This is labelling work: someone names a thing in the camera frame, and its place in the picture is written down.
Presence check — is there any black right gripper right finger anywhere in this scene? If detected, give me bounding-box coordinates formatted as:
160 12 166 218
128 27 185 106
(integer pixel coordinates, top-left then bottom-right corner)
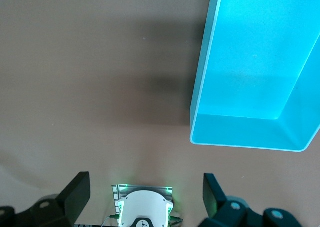
198 172 301 227

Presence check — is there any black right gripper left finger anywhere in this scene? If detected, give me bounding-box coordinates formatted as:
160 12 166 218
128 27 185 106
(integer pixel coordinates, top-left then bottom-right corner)
0 171 91 227

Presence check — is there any cyan plastic storage bin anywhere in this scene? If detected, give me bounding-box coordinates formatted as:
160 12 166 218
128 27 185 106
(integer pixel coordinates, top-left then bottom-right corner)
189 0 320 153

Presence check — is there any thin grey base cable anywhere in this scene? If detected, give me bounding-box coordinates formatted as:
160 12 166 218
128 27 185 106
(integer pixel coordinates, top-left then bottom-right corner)
101 213 121 227

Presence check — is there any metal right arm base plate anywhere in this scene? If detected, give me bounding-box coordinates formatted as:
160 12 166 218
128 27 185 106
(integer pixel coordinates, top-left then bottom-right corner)
111 183 173 213

